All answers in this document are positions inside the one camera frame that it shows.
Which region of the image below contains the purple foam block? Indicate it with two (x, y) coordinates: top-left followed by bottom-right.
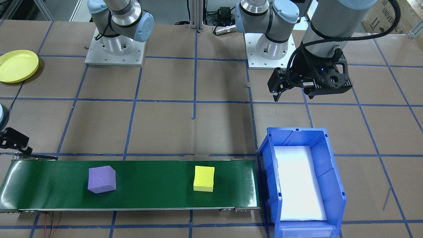
(88, 165), (117, 194)

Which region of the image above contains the yellow foam block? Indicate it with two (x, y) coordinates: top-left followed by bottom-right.
(193, 166), (215, 192)

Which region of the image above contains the yellow plate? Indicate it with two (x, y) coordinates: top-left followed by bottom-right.
(0, 50), (39, 83)

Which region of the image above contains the blue plastic storage bin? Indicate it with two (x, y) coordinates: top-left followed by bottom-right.
(258, 127), (347, 238)

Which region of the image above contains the white foam pad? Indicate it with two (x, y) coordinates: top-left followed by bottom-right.
(274, 145), (327, 221)

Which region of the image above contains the cardboard box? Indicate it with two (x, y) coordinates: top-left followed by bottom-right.
(362, 0), (423, 35)

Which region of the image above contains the green conveyor belt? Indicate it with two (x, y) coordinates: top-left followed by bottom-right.
(0, 153), (261, 214)

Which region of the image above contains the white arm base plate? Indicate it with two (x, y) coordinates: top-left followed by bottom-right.
(244, 31), (296, 70)
(85, 27), (147, 66)

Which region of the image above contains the silver cable connector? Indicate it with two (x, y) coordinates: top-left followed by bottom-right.
(213, 25), (237, 35)

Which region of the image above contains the red wire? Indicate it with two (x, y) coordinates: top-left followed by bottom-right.
(44, 212), (55, 238)

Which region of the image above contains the aluminium frame post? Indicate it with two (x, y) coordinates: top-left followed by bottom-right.
(188, 0), (205, 31)

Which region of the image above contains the black braided cable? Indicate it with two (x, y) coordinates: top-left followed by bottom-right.
(286, 0), (401, 88)

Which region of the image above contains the grey metal frame bar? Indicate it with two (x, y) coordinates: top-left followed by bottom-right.
(69, 0), (83, 21)
(33, 0), (54, 21)

